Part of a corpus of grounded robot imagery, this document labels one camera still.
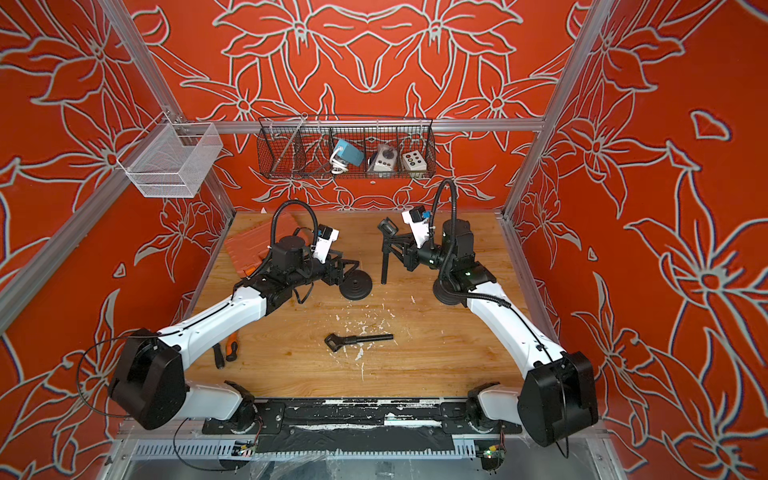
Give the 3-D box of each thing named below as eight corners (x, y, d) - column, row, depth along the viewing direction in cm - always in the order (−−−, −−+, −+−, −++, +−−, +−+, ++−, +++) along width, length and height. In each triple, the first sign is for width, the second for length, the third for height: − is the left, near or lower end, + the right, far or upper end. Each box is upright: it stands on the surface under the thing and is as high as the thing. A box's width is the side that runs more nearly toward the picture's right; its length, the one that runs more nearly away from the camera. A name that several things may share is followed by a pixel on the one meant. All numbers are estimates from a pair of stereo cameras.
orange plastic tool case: (244, 284, 101) (237, 275, 96) (225, 255, 110) (218, 244, 105) (313, 243, 113) (310, 232, 108) (291, 219, 121) (287, 208, 116)
